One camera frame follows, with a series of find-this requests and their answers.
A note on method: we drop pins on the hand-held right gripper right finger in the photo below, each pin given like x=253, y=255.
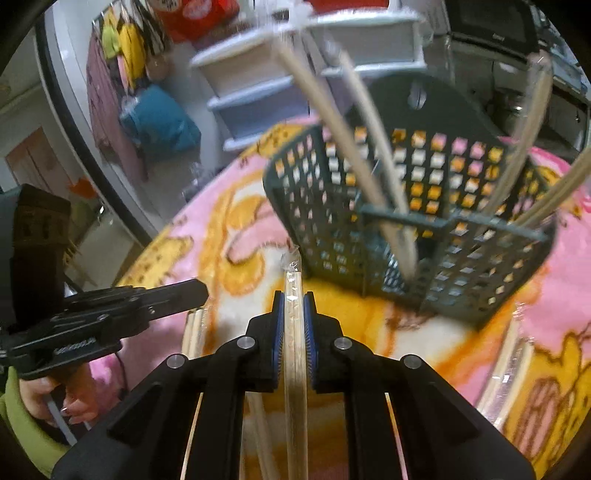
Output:
x=310, y=341

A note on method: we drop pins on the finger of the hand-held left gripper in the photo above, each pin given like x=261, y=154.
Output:
x=180, y=295

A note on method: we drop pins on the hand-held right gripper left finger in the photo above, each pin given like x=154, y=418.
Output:
x=277, y=332

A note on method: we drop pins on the plastic-wrapped chopstick pair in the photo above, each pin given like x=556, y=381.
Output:
x=293, y=369

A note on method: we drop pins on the green perforated utensil holder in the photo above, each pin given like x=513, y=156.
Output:
x=323, y=217

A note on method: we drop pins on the bunch of wooden chopsticks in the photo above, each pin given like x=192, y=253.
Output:
x=318, y=97

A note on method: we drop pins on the person's left forearm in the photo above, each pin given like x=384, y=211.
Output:
x=23, y=438

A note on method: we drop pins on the person's left hand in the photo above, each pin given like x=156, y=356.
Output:
x=78, y=401

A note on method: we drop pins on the wooden door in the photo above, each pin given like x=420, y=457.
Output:
x=32, y=161

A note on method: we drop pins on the blue bag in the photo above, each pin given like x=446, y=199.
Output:
x=161, y=124

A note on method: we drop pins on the pink hanging garment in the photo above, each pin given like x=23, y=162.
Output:
x=111, y=115

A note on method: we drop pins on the brown round hanging utensil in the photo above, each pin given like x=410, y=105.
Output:
x=160, y=68

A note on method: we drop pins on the cream plastic storage drawer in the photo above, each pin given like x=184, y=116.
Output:
x=240, y=69

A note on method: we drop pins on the pink printed cartoon blanket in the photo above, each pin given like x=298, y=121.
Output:
x=554, y=300

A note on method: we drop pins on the lavender plastic storage drawer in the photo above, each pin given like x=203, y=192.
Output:
x=332, y=90

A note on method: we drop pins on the yellow hanging cloth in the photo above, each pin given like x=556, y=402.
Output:
x=129, y=50

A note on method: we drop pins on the lime green hanging cloth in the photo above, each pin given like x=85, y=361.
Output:
x=111, y=32

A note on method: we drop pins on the pale teal plastic storage drawer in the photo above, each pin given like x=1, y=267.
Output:
x=369, y=39

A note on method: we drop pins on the red plastic basin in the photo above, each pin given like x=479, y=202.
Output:
x=346, y=4

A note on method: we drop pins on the wrapped chopsticks right in basket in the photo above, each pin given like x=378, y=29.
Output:
x=512, y=57

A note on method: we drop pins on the blue plastic basket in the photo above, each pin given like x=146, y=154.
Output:
x=565, y=64

